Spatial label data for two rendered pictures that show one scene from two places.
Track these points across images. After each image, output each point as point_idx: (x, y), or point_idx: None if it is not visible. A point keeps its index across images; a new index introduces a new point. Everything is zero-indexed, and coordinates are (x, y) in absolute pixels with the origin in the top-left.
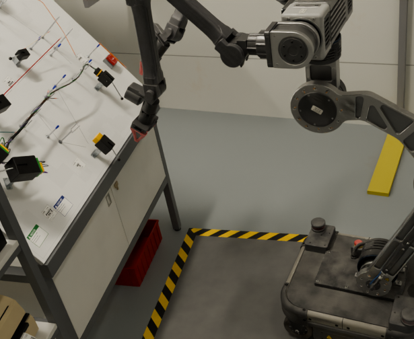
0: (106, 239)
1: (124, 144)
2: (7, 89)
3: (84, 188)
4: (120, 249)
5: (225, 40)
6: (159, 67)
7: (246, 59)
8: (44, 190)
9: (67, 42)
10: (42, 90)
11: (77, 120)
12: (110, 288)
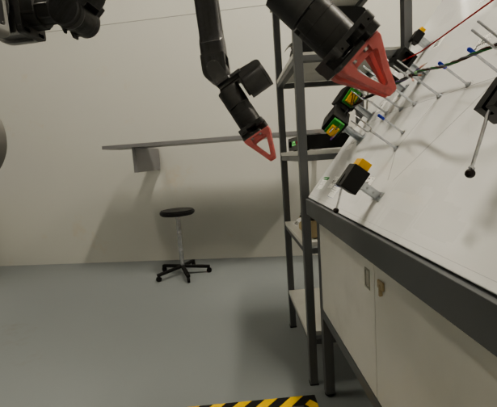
0: (353, 306)
1: (389, 241)
2: (468, 52)
3: (342, 202)
4: (365, 365)
5: (86, 1)
6: (199, 35)
7: (66, 31)
8: None
9: None
10: (482, 72)
11: (431, 146)
12: (346, 355)
